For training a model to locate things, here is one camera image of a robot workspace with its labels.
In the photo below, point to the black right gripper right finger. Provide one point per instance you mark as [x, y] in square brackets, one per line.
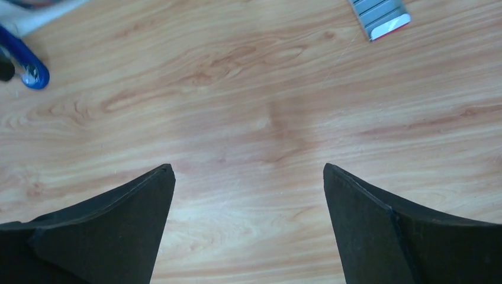
[384, 238]

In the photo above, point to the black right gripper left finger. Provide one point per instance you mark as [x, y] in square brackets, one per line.
[113, 237]

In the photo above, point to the blue black stapler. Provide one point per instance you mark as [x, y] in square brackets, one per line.
[19, 62]

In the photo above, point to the staple box with staples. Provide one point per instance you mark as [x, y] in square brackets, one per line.
[380, 17]

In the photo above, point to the beige canvas tote bag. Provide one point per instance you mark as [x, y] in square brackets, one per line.
[24, 17]

